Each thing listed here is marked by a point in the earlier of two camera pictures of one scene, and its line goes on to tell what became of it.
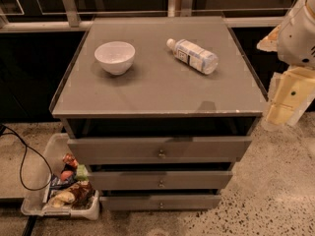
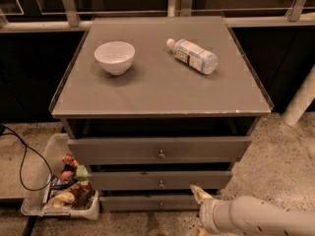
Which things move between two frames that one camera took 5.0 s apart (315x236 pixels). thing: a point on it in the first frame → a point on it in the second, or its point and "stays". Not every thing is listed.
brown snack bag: x=80 y=195 stays
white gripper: x=297 y=39 → x=207 y=214
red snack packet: x=69 y=158 stays
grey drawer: x=159 y=180 stays
